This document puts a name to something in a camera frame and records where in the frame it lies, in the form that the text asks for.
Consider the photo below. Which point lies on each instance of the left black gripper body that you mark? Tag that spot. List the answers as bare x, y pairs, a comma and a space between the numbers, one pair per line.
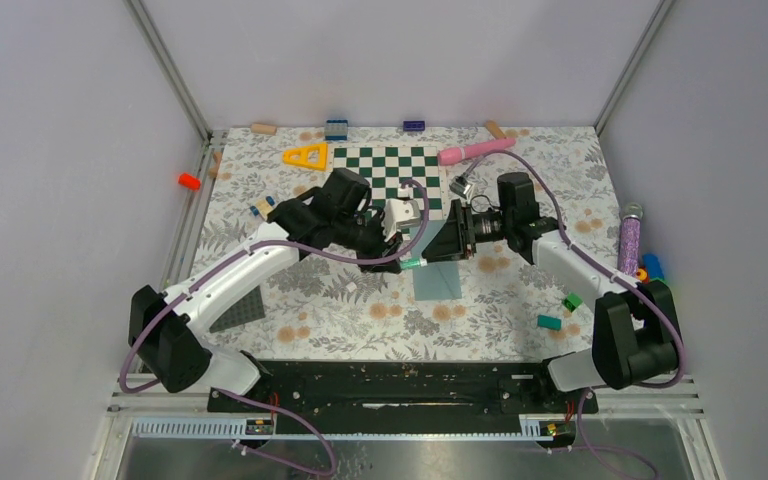
361, 235

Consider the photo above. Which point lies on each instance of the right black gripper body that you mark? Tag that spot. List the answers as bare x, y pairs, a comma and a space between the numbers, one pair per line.
489, 227

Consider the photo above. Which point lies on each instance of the small green white peg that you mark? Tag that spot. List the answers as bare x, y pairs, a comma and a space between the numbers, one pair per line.
413, 263

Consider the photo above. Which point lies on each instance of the grey-blue envelope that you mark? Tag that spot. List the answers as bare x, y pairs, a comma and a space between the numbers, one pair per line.
436, 281

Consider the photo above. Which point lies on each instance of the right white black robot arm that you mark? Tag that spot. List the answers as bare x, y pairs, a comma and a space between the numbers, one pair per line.
635, 331

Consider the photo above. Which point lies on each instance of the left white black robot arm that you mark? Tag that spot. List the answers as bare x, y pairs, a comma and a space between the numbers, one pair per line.
168, 329

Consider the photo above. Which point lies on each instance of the floral patterned table mat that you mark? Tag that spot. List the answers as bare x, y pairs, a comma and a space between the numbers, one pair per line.
309, 313

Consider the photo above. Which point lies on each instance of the green white chessboard mat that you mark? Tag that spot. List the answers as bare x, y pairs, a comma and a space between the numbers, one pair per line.
386, 167

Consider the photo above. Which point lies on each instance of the pink toy microphone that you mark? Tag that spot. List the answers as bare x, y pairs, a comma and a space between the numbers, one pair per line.
453, 155

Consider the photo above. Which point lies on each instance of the yellow triangle toy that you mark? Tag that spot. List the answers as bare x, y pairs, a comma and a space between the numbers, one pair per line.
313, 157

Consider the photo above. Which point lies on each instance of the right wooden cylinder peg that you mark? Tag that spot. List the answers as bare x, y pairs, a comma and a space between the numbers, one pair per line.
493, 128

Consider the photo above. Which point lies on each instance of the wooden cylinder peg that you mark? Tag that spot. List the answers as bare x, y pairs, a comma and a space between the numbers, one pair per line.
263, 129
493, 128

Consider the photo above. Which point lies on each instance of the wooden toy car blue wheels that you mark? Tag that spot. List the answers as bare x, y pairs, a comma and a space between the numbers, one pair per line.
263, 207

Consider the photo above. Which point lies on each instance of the blue grey lego brick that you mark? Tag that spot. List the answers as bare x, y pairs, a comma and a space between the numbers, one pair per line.
336, 130

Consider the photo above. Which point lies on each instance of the teal small block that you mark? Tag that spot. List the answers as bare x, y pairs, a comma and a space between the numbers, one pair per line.
549, 322

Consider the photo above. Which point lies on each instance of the purple lego brick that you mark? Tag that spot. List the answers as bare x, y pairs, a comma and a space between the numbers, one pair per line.
413, 125

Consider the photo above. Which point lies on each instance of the grey lego baseplate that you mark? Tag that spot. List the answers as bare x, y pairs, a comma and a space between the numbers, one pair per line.
248, 309

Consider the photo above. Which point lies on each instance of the purple glitter microphone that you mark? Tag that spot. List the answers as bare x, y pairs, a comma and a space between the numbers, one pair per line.
629, 238

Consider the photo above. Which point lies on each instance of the left wooden cylinder peg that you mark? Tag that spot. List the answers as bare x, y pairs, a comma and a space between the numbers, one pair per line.
263, 129

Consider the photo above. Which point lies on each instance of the colourful block toy pile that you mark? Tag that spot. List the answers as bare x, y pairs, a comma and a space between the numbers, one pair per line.
650, 269

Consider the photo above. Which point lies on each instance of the orange red small cylinder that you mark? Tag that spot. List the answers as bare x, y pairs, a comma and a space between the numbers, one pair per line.
189, 182

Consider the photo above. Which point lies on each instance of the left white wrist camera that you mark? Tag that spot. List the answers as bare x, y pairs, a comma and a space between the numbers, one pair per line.
400, 213

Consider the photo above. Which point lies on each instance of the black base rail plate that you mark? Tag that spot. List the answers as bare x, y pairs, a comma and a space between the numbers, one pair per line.
390, 398

